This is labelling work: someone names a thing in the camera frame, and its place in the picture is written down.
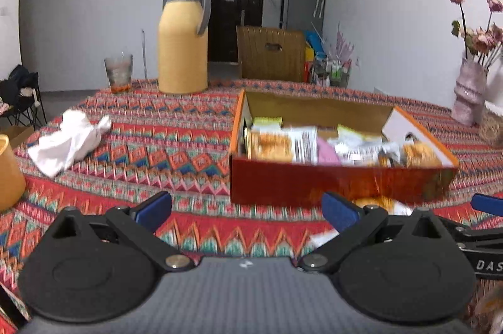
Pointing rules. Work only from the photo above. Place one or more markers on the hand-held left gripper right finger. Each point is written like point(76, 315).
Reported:
point(340, 210)

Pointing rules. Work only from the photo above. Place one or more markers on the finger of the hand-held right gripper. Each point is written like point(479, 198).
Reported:
point(487, 204)
point(479, 237)

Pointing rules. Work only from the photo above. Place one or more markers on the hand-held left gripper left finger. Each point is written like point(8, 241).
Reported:
point(154, 208)

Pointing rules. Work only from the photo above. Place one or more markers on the orange snack packet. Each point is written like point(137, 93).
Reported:
point(377, 204)
point(422, 155)

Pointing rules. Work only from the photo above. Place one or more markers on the red cardboard box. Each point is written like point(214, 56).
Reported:
point(294, 184)

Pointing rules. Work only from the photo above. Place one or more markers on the pink snack packet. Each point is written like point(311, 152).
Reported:
point(328, 152)

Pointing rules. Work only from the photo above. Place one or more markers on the lime green snack packet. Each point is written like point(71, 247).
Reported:
point(353, 132)
point(267, 123)

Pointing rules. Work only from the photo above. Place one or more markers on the clear storage container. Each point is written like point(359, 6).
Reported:
point(493, 129)

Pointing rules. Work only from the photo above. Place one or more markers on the crumpled white tissue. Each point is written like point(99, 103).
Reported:
point(66, 143)

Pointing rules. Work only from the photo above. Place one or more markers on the pink ceramic vase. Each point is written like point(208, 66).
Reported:
point(469, 94)

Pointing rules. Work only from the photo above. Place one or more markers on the glass cup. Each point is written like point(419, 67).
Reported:
point(118, 74)

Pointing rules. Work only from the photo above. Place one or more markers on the red yellow carton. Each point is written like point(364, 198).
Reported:
point(309, 66)

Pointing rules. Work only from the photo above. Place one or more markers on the yellow cup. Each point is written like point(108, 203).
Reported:
point(8, 176)

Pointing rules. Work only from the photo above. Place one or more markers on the white pole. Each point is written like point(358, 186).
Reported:
point(144, 55)

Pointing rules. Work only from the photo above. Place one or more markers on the yellow thermos jug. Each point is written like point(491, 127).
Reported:
point(182, 55)

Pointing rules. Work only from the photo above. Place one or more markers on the small floor cardboard box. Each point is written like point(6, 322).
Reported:
point(15, 135)

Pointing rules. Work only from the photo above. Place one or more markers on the dried pink roses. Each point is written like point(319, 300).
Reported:
point(481, 41)

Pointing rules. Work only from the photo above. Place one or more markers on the blue plastic dustpan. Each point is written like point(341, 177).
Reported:
point(316, 43)

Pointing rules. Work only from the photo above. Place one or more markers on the wooden chair back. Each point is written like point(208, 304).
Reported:
point(255, 62)

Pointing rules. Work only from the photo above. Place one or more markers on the black folding chair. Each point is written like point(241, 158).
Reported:
point(19, 86)

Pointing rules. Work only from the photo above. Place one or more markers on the dark entrance door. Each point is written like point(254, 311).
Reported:
point(232, 23)

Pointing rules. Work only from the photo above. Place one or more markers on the pink wall decoration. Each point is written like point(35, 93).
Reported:
point(346, 43)

